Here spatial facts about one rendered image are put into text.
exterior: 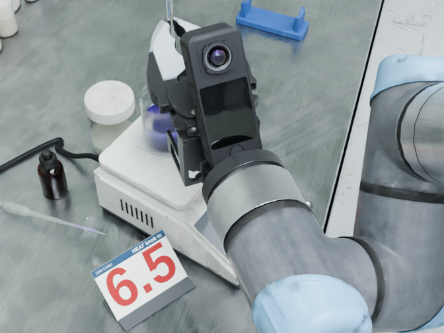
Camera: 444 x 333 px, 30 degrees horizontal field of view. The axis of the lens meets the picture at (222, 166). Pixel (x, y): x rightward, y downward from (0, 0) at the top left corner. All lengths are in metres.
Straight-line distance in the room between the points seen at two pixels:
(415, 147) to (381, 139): 0.06
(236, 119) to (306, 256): 0.14
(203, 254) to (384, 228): 0.29
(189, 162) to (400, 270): 0.21
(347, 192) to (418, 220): 0.35
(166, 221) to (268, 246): 0.30
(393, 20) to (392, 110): 0.60
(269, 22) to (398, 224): 0.60
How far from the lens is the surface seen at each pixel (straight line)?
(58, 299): 0.91
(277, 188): 0.63
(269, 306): 0.59
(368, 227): 0.66
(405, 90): 0.64
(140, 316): 0.89
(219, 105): 0.66
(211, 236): 0.87
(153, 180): 0.88
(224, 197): 0.64
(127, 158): 0.90
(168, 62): 0.75
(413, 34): 1.21
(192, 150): 0.71
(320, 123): 1.06
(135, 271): 0.89
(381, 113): 0.65
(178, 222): 0.87
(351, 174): 1.01
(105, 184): 0.92
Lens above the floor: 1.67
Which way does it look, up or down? 50 degrees down
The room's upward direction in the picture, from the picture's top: straight up
